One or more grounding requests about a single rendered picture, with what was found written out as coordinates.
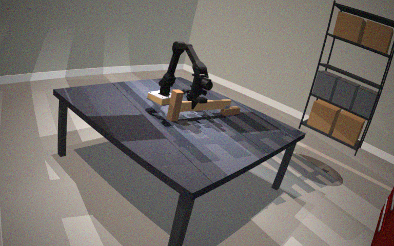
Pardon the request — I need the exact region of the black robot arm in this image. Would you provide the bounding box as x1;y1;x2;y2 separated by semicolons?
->
158;42;213;96

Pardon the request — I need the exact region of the brown wooden rail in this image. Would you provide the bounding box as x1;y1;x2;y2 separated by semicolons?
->
180;99;231;112

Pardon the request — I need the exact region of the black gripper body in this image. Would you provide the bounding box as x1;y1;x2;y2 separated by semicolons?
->
182;85;208;104

